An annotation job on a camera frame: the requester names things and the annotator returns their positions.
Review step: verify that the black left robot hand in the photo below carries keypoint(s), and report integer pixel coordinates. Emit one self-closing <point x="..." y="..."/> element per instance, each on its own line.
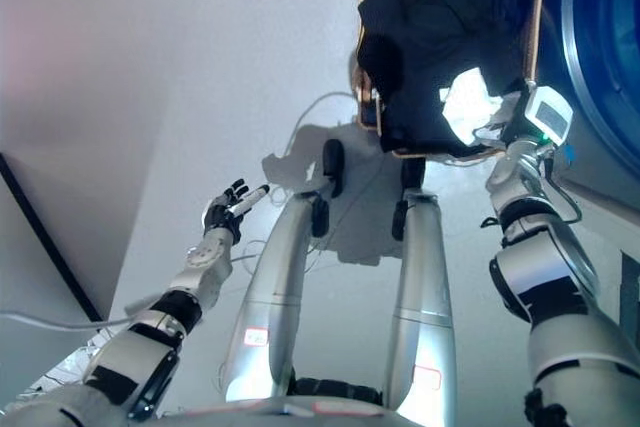
<point x="220" y="217"/>

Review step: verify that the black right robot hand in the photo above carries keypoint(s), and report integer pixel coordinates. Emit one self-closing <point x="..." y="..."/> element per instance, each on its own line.
<point x="547" y="114"/>

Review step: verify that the white cloth garment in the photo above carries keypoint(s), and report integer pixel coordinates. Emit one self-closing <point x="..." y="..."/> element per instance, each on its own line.
<point x="465" y="112"/>

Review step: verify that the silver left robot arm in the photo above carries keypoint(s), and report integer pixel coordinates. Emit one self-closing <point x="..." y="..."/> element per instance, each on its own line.
<point x="150" y="332"/>

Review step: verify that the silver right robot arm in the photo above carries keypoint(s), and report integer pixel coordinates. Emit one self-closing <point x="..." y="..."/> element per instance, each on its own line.
<point x="545" y="267"/>

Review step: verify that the grey front-load washing machine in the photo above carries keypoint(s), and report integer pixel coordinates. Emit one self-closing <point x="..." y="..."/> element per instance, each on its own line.
<point x="600" y="22"/>

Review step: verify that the woven tan laundry basket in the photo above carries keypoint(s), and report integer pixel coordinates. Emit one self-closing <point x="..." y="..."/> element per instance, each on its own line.
<point x="532" y="7"/>

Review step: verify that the silver left robot leg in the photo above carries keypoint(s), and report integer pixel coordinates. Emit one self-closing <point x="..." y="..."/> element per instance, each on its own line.
<point x="270" y="297"/>

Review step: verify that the silver robot leg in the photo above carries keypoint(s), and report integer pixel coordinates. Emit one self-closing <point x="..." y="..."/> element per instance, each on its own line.
<point x="422" y="297"/>
<point x="270" y="297"/>

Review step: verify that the black left robot foot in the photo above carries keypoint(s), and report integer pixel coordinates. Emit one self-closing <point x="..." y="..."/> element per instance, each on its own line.
<point x="333" y="162"/>

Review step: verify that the black robot foot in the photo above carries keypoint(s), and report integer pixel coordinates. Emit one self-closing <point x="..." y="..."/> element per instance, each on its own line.
<point x="412" y="174"/>
<point x="333" y="162"/>

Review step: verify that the black garment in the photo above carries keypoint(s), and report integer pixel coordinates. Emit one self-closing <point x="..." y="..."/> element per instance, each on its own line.
<point x="430" y="37"/>

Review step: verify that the black right robot foot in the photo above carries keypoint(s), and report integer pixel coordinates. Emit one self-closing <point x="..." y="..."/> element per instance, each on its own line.
<point x="412" y="174"/>

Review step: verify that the grey robot torso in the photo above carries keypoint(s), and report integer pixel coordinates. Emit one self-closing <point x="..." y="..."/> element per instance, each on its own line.
<point x="300" y="414"/>

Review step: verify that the silver right robot leg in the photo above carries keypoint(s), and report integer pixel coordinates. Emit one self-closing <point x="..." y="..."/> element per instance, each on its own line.
<point x="422" y="297"/>

